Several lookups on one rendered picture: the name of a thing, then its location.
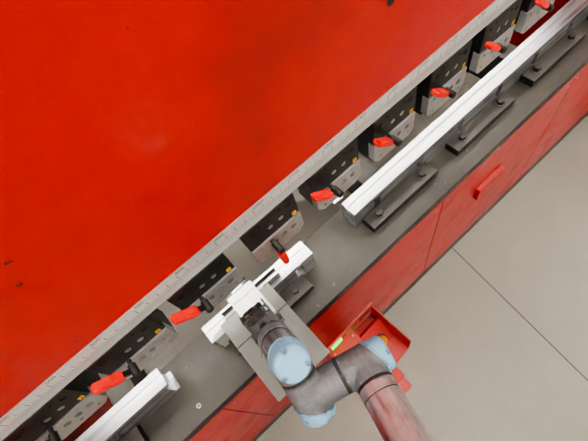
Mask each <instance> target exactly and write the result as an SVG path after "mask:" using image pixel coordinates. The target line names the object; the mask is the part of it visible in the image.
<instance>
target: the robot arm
mask: <svg viewBox="0 0 588 441"><path fill-rule="evenodd" d="M260 299H261V298H260ZM261 300H262V299H261ZM262 301H263V300H262ZM264 307H267V308H268V310H267V311H266V310H265V308H264ZM239 319H240V321H241V323H242V324H243V325H244V326H245V327H246V328H247V330H248V331H249V332H250V333H251V334H252V335H253V336H252V339H253V340H254V341H255V343H256V344H257V345H258V346H259V347H260V349H261V351H262V353H261V357H262V358H264V357H265V359H266V361H267V362H268V364H269V369H270V371H271V372H272V374H273V375H274V376H275V377H276V378H277V380H278V382H279V383H280V385H281V386H282V388H283V390H284V392H285V394H286V395H287V396H288V398H289V399H290V402H291V404H292V405H293V409H294V410H295V411H296V412H297V414H298V415H299V417H300V418H301V420H302V421H303V422H304V424H305V425H306V426H308V427H311V428H318V427H321V426H324V425H326V424H328V423H329V420H330V419H331V418H333V417H334V415H335V413H336V405H335V403H336V402H337V401H339V400H341V399H342V398H344V397H346V396H348V395H350V394H352V393H353V392H355V391H356V390H357V392H358V393H359V395H360V398H361V400H362V401H363V403H364V405H365V406H366V408H367V411H368V413H369V415H370V416H371V417H372V419H373V421H374V424H375V426H376V428H377V429H378V431H379V432H380V434H381V437H382V439H383V440H384V441H433V439H432V437H431V435H430V434H429V432H428V431H427V430H426V428H425V427H424V425H423V423H422V421H421V420H420V418H419V417H418V415H417V413H416V412H415V411H414V409H413V407H412V406H411V404H410V402H409V400H408V399H407V397H406V396H405V394H404V393H403V391H402V390H401V388H400V387H399V385H398V383H397V382H396V380H395V378H394V376H393V375H392V374H391V372H392V370H393V369H394V368H396V362H395V359H394V357H393V355H392V354H391V352H390V351H389V349H388V347H387V346H386V344H385V343H384V341H383V340H382V339H381V338H380V337H378V336H373V337H371V338H369V339H366V340H364V341H362V342H358V343H357V345H355V346H353V347H351V348H349V349H347V350H346V351H345V352H343V353H341V354H339V355H337V356H336V357H334V358H332V359H330V360H328V361H327V362H325V363H323V364H321V365H319V366H318V367H314V365H313V363H312V361H311V356H310V355H309V353H308V350H307V348H306V347H305V345H304V344H303V343H302V342H301V341H300V340H299V339H298V338H297V337H296V336H295V335H294V333H293V332H292V331H291V329H290V328H289V327H288V326H287V325H286V324H285V323H284V321H285V319H284V317H283V316H282V315H281V314H280V313H279V312H278V313H277V314H275V313H274V312H273V311H272V310H271V309H270V308H269V307H268V306H267V305H266V304H265V302H264V301H263V305H261V304H260V302H257V303H256V304H255V305H254V306H253V307H250V308H249V309H248V310H247V311H246V312H245V313H243V316H242V317H241V318H239Z"/></svg>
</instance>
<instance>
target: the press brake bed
mask: <svg viewBox="0 0 588 441"><path fill-rule="evenodd" d="M587 115H588V64H587V65H586V66H585V67H584V68H583V69H582V70H581V71H579V72H578V73H577V74H576V75H575V76H574V77H573V78H572V79H571V80H570V81H569V82H568V83H567V84H566V85H565V86H563V87H562V88H561V89H560V90H559V91H558V92H557V93H556V94H555V95H554V96H553V97H552V98H551V99H550V100H549V101H547V102H546V103H545V104H544V105H543V106H542V107H541V108H540V109H539V110H538V111H537V112H536V113H535V114H534V115H532V116H531V117H530V118H529V119H528V120H527V121H526V122H525V123H524V124H523V125H522V126H521V127H520V128H519V129H518V130H517V131H516V132H515V133H514V134H513V135H512V136H511V137H510V138H509V139H508V140H507V141H506V142H505V143H504V144H503V145H502V146H500V147H499V148H498V149H497V150H496V151H495V152H494V153H493V154H492V155H491V156H490V157H489V158H488V159H487V160H486V161H484V162H483V163H482V164H481V165H480V166H479V167H478V168H477V169H476V170H475V171H474V172H473V173H472V174H471V175H470V176H468V177H467V178H466V179H465V180H464V181H463V182H462V183H461V184H460V185H459V186H458V187H457V188H456V189H455V190H454V191H452V192H451V193H450V194H449V195H448V196H447V197H446V198H445V199H444V200H443V201H442V202H441V203H440V204H439V205H438V206H436V207H435V208H434V209H433V210H432V211H431V212H430V213H429V214H428V215H427V216H426V217H425V218H424V219H423V220H422V221H420V222H419V223H418V224H417V225H416V226H415V227H414V228H413V229H412V230H411V231H410V232H409V233H408V234H407V235H406V236H404V237H403V238H402V239H401V240H400V241H399V242H398V243H397V244H396V245H395V246H394V247H393V248H392V249H391V250H390V251H389V252H388V253H387V254H386V255H385V256H384V257H383V258H382V259H381V260H380V261H379V262H378V263H377V264H376V265H375V266H373V267H372V268H371V269H370V270H369V271H368V272H367V273H366V274H365V275H364V276H363V277H362V278H361V279H360V280H359V281H357V282H356V283H355V284H354V285H353V286H352V287H351V288H350V289H349V290H348V291H347V292H346V293H345V294H344V295H343V296H342V297H340V298H339V299H338V300H337V301H336V302H335V303H334V304H333V305H332V306H331V307H330V308H329V309H328V310H327V311H325V312H324V313H323V314H322V315H321V316H320V317H319V318H318V319H317V320H316V321H315V322H314V323H313V324H312V325H311V326H309V329H310V330H311V331H312V332H313V333H314V334H315V335H316V336H317V338H318V339H319V340H320V341H321V342H322V343H323V344H324V345H325V347H326V348H328V347H329V346H330V345H331V344H332V343H333V342H334V341H335V340H336V339H337V338H338V337H339V336H340V334H341V333H342V332H343V331H344V330H345V329H346V328H347V327H348V326H349V325H350V324H351V323H352V322H353V321H354V319H355V318H356V317H357V316H358V315H359V314H360V313H361V312H362V311H363V310H364V309H365V308H366V307H367V306H368V305H369V304H370V303H372V306H373V307H374V308H375V309H376V310H377V311H378V312H379V313H380V314H382V315H384V314H385V313H386V312H387V311H388V310H389V309H390V308H391V307H392V306H393V305H394V304H395V303H396V302H397V301H398V300H399V299H400V298H401V297H402V296H403V295H404V294H405V293H407V292H408V291H409V290H410V289H411V288H412V287H413V286H414V285H415V284H416V283H417V282H418V281H419V280H420V279H421V278H422V277H423V276H424V275H425V274H426V273H427V272H428V271H429V270H430V269H431V268H432V267H433V266H434V265H435V264H436V263H437V262H438V261H439V260H440V259H441V258H442V257H443V256H444V255H445V254H446V253H447V252H448V251H449V250H450V249H451V248H452V247H454V246H455V245H456V244H457V243H458V242H459V241H460V240H461V239H462V238H463V237H464V236H465V235H466V234H467V233H468V232H469V231H470V230H471V229H472V228H473V227H474V226H475V225H476V224H477V223H478V222H479V221H480V220H481V219H482V218H483V217H484V216H485V215H486V214H487V213H488V212H489V211H490V210H491V209H492V208H493V207H494V206H495V205H496V204H497V203H498V202H499V201H500V200H502V199H503V198H504V197H505V196H506V195H507V194H508V193H509V192H510V191H511V190H512V189H513V188H514V187H515V186H516V185H517V184H518V183H519V182H520V181H521V180H522V179H523V178H524V177H525V176H526V175H527V174H528V173H529V172H530V171H531V170H532V169H533V168H534V167H535V166H536V165H537V164H538V163H539V162H540V161H541V160H542V159H543V158H544V157H545V156H546V155H547V154H549V153H550V152H551V151H552V150H553V149H554V148H555V147H556V146H557V145H558V144H559V143H560V142H561V141H562V140H563V139H564V138H565V137H566V136H567V135H568V134H569V133H570V132H571V131H572V130H573V129H574V128H575V127H576V126H577V125H578V124H579V123H580V122H581V121H582V120H583V119H584V118H585V117H586V116H587ZM499 166H503V167H504V168H505V169H504V171H503V173H502V174H501V176H500V178H499V179H498V180H497V181H496V182H495V183H494V184H493V185H492V186H491V187H490V188H489V189H488V190H486V191H485V192H484V193H483V194H482V195H481V196H480V197H479V198H478V199H477V200H476V199H474V198H473V195H474V193H475V190H476V188H477V187H478V186H480V185H481V184H482V183H483V182H484V181H485V180H486V179H487V178H488V177H489V176H490V175H491V174H492V173H493V172H494V171H495V170H496V169H497V168H498V167H499ZM291 405H292V404H291V401H290V399H289V398H288V396H286V397H285V398H284V399H283V400H282V401H281V402H279V401H278V400H277V399H276V398H275V397H274V396H273V395H272V393H271V392H270V390H269V389H268V388H267V386H266V385H265V384H264V383H263V381H262V380H261V378H260V377H259V376H257V377H256V378H255V379H254V380H253V381H252V382H251V383H250V384H249V385H248V386H247V387H245V388H244V389H243V390H242V391H241V392H240V393H239V394H238V395H237V396H236V397H235V398H234V399H233V400H232V401H231V402H229V403H228V404H227V405H226V406H225V407H224V408H223V409H222V410H221V411H220V412H219V413H218V414H217V415H216V416H214V417H213V418H212V419H211V420H210V421H209V422H208V423H207V424H206V425H205V426H204V427H203V428H202V429H201V430H200V431H198V432H197V433H196V434H195V435H194V436H193V437H192V438H191V439H190V440H189V441H256V440H257V439H258V438H259V437H260V436H261V435H262V434H263V433H264V432H265V431H266V430H267V429H268V428H269V427H270V426H271V425H272V424H273V423H274V422H275V421H276V420H277V419H278V418H279V417H280V416H281V415H282V414H283V413H284V412H285V411H286V410H287V409H288V408H289V407H290V406H291Z"/></svg>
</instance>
